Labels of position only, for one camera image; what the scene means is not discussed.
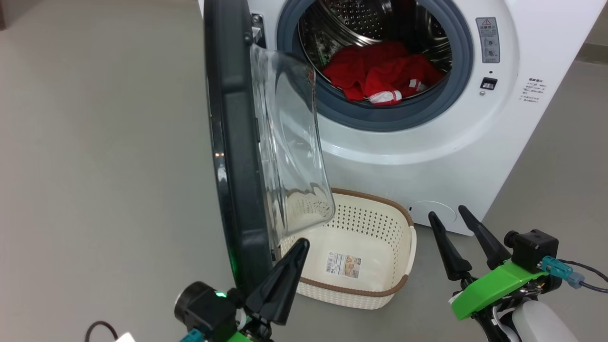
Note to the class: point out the printed text label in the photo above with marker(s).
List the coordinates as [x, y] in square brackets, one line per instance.
[533, 91]

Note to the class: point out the white washing machine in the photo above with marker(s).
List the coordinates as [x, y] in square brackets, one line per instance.
[427, 156]

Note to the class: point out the grey warning label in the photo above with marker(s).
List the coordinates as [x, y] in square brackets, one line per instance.
[488, 40]

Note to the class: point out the teal left camera connector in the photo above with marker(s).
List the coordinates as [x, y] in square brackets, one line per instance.
[191, 336]

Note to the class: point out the black round glass washer door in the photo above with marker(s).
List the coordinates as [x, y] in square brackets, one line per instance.
[240, 142]

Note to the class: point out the cream basket with brown rim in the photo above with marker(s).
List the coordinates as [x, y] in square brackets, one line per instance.
[370, 228]

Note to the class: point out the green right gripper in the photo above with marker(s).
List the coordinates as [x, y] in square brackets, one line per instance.
[494, 285]

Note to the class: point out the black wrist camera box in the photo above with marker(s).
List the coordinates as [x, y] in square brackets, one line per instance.
[534, 249]
[204, 306]

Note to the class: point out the grey rubber door gasket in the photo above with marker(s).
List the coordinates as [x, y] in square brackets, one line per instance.
[418, 111]

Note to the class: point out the red garment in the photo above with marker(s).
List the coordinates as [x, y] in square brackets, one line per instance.
[380, 66]

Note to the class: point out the black door latch socket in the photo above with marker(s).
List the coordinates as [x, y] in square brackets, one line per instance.
[489, 83]

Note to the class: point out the perforated steel washer drum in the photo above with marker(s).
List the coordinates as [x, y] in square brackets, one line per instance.
[356, 19]

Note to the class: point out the teal camera connector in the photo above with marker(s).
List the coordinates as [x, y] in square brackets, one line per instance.
[560, 270]
[191, 336]

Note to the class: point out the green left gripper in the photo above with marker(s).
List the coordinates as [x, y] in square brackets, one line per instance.
[251, 332]

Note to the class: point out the teal right camera connector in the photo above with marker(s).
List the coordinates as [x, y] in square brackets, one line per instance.
[560, 270]

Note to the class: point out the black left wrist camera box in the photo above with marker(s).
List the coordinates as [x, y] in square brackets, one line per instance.
[204, 306]

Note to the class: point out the paper product label sticker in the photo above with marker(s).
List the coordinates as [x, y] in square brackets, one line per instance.
[343, 265]

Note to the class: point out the round white filter cover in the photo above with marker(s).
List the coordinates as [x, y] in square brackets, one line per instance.
[434, 212]

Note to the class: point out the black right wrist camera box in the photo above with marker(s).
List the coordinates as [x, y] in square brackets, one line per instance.
[534, 249]

